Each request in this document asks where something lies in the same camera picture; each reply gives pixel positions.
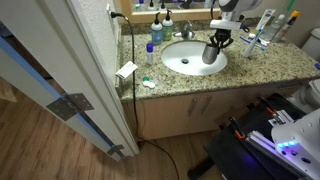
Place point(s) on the blue dental floss box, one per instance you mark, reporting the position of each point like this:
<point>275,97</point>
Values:
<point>317,66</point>

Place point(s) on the blue toothbrush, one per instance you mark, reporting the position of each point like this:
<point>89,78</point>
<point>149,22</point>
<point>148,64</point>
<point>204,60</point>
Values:
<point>245,40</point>

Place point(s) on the orange black clamp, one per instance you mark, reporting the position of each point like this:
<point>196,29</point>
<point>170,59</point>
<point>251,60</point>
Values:
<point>238,130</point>
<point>267,106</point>

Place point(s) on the sunscreen bottle with orange cap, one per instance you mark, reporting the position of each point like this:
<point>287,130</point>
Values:
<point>288,26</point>

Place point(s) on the beige vanity cabinet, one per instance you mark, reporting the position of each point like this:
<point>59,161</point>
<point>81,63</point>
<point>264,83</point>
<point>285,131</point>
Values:
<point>166,115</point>

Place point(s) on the white oval sink basin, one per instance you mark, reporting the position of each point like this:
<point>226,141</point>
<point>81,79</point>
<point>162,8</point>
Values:
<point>183,53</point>

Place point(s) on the clear plastic bottle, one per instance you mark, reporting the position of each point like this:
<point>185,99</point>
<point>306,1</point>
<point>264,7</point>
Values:
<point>275,28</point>

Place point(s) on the stainless steel cup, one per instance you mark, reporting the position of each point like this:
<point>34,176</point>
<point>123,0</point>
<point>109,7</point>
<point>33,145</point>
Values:
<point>210,55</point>

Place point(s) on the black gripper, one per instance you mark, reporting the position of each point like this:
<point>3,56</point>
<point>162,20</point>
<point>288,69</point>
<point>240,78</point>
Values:
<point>224,34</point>

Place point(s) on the aluminium mounting rail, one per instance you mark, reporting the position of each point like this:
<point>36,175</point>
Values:
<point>266,145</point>

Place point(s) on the white door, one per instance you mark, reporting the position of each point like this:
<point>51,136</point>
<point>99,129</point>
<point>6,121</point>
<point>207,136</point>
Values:
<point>50,60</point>

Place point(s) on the blue soap pump bottle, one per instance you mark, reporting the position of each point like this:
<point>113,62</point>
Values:
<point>156,33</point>

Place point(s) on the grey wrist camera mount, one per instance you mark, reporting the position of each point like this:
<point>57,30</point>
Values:
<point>226,24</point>

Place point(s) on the small bottle with blue cap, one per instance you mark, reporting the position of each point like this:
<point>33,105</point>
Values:
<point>150,55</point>

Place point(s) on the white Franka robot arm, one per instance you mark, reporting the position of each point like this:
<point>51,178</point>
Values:
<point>240,8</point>

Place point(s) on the green soap pump bottle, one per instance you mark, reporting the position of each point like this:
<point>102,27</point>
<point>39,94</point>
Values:
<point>167,30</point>

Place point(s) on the white green contact lens case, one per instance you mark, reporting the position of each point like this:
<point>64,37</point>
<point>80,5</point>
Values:
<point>148,83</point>

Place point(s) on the wood framed mirror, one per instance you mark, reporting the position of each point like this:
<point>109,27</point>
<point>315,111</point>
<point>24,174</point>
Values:
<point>166,15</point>

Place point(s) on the small white toothpaste tube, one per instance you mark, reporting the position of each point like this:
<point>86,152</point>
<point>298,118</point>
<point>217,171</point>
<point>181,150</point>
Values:
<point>263,40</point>

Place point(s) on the white toilet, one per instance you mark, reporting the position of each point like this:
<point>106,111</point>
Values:
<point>313,41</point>

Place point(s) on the black robot cart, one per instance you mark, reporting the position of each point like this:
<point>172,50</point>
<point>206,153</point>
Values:
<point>240,156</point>

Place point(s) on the white paper packet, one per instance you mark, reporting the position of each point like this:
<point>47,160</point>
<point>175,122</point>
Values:
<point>126,69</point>

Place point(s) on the chrome faucet tap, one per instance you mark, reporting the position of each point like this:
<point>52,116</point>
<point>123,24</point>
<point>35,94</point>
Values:
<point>185,30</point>

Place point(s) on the metal door hinge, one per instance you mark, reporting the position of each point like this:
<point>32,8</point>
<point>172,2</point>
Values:
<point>70,106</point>
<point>115,150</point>

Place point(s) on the white wall outlet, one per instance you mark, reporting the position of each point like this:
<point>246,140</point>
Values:
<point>110,18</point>

